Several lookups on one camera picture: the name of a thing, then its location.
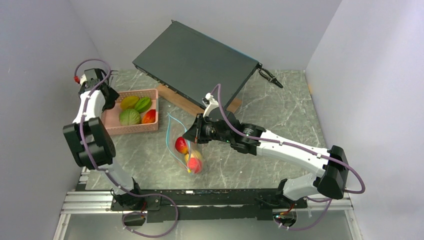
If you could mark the green star fruit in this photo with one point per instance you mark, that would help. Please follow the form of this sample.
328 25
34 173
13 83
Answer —
143 104

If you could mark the green cabbage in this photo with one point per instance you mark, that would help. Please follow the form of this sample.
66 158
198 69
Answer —
129 117

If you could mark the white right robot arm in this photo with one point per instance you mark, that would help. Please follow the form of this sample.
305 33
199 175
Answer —
327 171

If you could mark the pink plastic basket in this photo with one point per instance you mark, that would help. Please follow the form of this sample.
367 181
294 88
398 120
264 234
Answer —
110 118

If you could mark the red tomato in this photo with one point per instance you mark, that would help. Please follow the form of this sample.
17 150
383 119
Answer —
195 165

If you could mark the yellow lemon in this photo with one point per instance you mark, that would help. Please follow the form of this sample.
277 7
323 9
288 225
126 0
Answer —
193 154

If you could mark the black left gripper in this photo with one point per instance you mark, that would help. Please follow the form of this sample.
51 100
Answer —
113 97

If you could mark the black cable connector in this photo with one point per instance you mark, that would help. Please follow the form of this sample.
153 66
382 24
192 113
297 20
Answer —
266 74

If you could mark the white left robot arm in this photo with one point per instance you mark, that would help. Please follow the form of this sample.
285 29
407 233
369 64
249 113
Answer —
90 143

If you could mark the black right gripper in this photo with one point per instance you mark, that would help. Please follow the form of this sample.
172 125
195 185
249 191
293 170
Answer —
195 132

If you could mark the clear zip top bag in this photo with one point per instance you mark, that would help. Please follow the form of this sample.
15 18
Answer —
175 129

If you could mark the orange red pepper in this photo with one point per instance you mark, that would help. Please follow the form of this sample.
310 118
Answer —
149 117

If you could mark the dark grey network switch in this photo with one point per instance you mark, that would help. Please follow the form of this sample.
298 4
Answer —
191 64

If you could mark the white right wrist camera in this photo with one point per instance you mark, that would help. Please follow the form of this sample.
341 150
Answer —
210 102

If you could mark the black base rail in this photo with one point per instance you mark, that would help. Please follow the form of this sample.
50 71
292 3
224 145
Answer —
160 205

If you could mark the red apple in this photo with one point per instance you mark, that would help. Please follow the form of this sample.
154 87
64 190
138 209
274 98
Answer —
181 145

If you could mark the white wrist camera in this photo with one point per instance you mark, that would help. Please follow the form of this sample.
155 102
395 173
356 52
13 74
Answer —
210 102
89 79

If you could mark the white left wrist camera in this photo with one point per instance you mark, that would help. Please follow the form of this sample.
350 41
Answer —
89 79

